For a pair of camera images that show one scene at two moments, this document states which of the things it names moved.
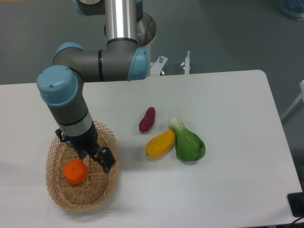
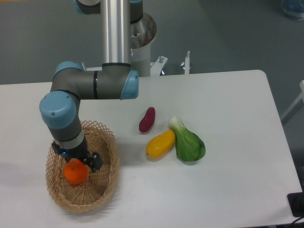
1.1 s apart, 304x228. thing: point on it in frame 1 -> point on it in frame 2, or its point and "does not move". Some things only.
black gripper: [88, 143] -> [93, 159]
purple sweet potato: [147, 122] does not move
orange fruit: [75, 172] does not move
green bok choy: [189, 146] does not move
